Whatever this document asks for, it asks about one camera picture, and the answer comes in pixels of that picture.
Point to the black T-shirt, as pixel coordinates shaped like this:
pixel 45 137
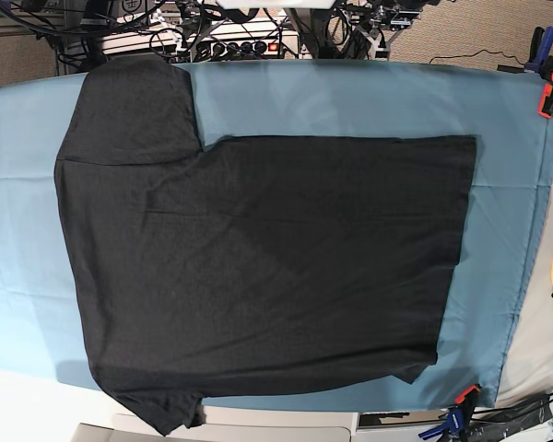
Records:
pixel 266 265

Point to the white power strip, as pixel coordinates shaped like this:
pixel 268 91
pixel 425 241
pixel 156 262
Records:
pixel 223 51

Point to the blue table cloth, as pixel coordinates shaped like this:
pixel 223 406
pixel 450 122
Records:
pixel 40 331

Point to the blue orange clamp bottom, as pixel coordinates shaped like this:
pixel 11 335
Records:
pixel 455 424

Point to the black plastic bag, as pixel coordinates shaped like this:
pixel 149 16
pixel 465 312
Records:
pixel 498 426

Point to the orange black clamp top right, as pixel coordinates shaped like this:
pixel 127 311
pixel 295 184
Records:
pixel 545 106

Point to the blue clamp top right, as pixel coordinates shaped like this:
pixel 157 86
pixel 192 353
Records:
pixel 541 43

